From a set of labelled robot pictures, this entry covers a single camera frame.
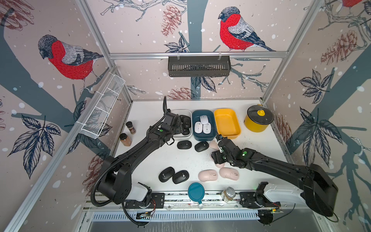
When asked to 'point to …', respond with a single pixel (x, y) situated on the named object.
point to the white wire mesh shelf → (98, 115)
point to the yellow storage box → (227, 123)
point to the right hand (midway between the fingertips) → (216, 152)
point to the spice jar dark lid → (129, 124)
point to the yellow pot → (254, 126)
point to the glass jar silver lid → (228, 194)
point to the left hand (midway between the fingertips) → (178, 123)
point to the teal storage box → (201, 137)
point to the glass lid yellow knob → (261, 114)
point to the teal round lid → (196, 192)
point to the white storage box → (184, 112)
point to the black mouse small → (185, 131)
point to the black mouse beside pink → (201, 146)
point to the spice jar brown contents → (126, 140)
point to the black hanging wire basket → (199, 66)
